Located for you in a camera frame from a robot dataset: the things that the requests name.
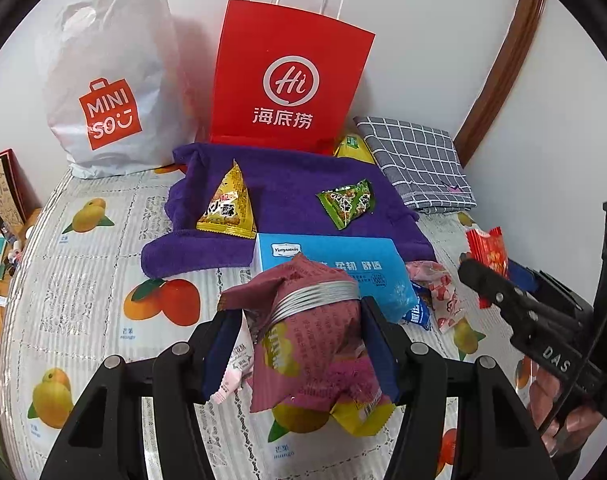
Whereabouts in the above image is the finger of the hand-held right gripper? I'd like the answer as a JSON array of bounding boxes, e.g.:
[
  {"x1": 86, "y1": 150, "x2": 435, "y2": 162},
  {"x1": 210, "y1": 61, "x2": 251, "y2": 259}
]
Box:
[
  {"x1": 457, "y1": 258, "x2": 544, "y2": 333},
  {"x1": 507, "y1": 259, "x2": 591, "y2": 312}
]

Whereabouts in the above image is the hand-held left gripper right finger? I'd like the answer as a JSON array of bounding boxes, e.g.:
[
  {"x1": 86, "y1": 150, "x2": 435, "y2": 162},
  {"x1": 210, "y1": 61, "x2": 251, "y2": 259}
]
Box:
[{"x1": 358, "y1": 296, "x2": 559, "y2": 480}]

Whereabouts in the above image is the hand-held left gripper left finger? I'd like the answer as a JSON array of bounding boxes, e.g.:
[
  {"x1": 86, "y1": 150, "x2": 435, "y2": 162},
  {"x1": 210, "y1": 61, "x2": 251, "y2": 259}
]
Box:
[{"x1": 41, "y1": 310, "x2": 247, "y2": 480}]

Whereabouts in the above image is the small pink white packet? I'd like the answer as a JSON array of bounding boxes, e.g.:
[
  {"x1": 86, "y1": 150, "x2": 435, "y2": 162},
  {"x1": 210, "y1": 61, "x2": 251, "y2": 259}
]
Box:
[{"x1": 210, "y1": 317, "x2": 257, "y2": 405}]

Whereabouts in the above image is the red snack packet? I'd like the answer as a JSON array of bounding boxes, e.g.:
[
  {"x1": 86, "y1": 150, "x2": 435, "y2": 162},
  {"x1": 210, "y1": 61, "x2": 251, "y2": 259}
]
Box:
[{"x1": 466, "y1": 227, "x2": 509, "y2": 309}]

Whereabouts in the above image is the blue cookie packet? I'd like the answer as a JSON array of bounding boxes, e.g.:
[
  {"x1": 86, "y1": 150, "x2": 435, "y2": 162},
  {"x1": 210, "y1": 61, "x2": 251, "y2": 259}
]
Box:
[{"x1": 401, "y1": 280, "x2": 434, "y2": 331}]

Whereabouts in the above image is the maroon snack packet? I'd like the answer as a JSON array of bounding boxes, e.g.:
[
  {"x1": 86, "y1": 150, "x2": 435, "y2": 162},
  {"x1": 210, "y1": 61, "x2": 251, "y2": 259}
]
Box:
[{"x1": 218, "y1": 252, "x2": 397, "y2": 413}]

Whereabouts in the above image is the person's right hand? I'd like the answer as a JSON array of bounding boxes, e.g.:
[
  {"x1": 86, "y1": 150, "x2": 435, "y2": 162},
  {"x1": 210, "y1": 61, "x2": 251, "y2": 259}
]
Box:
[{"x1": 528, "y1": 360, "x2": 607, "y2": 457}]

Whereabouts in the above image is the pink patterned snack packet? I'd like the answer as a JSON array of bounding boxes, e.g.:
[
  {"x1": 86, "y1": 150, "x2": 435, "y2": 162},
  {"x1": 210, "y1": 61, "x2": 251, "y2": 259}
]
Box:
[{"x1": 406, "y1": 260, "x2": 465, "y2": 333}]

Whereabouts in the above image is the yellow barcode snack packet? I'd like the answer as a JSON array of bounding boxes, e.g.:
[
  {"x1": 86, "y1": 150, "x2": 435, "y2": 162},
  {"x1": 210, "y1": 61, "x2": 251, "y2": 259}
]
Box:
[{"x1": 331, "y1": 392, "x2": 397, "y2": 437}]

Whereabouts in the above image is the blue tissue box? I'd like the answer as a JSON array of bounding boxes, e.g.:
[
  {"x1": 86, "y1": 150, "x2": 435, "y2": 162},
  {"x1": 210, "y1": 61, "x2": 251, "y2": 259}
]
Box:
[{"x1": 251, "y1": 232, "x2": 419, "y2": 324}]

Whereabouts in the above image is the yellow triangular snack packet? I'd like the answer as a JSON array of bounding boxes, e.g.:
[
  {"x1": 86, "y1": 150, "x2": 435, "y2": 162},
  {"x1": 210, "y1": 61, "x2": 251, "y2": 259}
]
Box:
[{"x1": 196, "y1": 159, "x2": 258, "y2": 238}]

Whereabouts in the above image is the grey checked cloth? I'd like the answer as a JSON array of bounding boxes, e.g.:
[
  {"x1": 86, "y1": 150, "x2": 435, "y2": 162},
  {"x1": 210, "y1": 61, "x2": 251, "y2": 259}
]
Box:
[{"x1": 353, "y1": 116, "x2": 478, "y2": 215}]

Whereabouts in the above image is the green triangular snack packet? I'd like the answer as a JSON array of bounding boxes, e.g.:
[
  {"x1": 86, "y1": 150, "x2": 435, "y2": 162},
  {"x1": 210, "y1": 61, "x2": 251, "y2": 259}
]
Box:
[{"x1": 317, "y1": 178, "x2": 375, "y2": 231}]

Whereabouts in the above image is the fruit print tablecloth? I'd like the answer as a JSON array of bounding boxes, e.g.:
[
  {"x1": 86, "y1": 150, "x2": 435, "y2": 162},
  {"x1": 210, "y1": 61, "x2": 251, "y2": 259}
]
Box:
[{"x1": 0, "y1": 162, "x2": 549, "y2": 480}]

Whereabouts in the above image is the purple towel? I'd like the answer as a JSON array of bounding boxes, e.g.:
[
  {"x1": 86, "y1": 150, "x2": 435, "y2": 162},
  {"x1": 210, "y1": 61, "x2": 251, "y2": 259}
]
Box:
[{"x1": 141, "y1": 142, "x2": 437, "y2": 281}]

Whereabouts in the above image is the yellow green snack packet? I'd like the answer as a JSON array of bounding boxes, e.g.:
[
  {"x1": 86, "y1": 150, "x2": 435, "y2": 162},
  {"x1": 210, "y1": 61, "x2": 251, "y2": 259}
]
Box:
[{"x1": 332, "y1": 132, "x2": 377, "y2": 165}]

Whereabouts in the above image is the wooden side table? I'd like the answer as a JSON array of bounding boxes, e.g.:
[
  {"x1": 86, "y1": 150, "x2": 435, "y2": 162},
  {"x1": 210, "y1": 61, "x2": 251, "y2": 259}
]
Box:
[{"x1": 0, "y1": 207, "x2": 42, "y2": 341}]

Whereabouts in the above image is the brown patterned box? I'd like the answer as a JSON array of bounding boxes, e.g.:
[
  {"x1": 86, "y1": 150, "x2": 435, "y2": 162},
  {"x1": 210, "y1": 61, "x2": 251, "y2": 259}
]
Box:
[{"x1": 0, "y1": 150, "x2": 27, "y2": 241}]

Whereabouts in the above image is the red paper bag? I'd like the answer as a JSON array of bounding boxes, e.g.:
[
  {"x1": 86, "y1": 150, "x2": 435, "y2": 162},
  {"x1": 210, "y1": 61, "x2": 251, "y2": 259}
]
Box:
[{"x1": 208, "y1": 0, "x2": 377, "y2": 155}]

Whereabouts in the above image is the white plastic shopping bag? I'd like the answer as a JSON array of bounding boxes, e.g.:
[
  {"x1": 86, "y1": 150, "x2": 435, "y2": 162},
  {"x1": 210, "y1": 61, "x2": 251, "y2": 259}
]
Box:
[{"x1": 36, "y1": 0, "x2": 197, "y2": 180}]

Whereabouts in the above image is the brown wooden door frame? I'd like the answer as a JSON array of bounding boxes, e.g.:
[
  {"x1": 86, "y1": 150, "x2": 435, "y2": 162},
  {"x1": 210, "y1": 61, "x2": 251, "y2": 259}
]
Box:
[{"x1": 453, "y1": 0, "x2": 548, "y2": 168}]

